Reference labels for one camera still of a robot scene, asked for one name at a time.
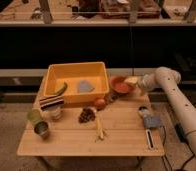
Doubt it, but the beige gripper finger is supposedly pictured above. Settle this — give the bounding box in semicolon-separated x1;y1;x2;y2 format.
124;76;138;85

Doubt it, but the orange-red bowl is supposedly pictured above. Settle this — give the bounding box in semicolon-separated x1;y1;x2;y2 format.
110;76;135;94

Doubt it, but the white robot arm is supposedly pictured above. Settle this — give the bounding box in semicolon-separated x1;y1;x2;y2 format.
125;67;196;171

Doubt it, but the yellow plastic tray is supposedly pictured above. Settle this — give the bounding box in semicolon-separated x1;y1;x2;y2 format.
43;62;109;104

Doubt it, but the small brown object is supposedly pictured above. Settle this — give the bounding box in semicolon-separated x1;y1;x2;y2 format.
105;95;118;103

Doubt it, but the orange fruit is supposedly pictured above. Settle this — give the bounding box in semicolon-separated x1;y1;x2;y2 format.
94;98;106;110

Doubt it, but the blue sponge brush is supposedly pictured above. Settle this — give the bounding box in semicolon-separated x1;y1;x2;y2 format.
138;106;162;129

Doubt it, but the wooden folding table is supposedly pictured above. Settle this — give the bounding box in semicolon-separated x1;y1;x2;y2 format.
16;75;165;158

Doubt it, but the blue-grey cloth piece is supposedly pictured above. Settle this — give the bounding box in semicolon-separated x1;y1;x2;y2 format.
78;80;94;93

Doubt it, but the black power adapter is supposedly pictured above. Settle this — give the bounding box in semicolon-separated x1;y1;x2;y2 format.
175;123;187;143

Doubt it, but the bunch of dark grapes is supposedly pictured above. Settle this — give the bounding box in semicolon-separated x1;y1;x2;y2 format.
78;108;95;123

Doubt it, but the metal cup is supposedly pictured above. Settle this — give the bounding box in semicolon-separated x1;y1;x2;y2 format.
34;121;50;139

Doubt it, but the green cup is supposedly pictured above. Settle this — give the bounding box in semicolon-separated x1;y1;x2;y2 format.
27;109;42;126

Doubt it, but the black cable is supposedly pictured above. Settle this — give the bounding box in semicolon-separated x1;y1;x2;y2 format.
160;124;196;171

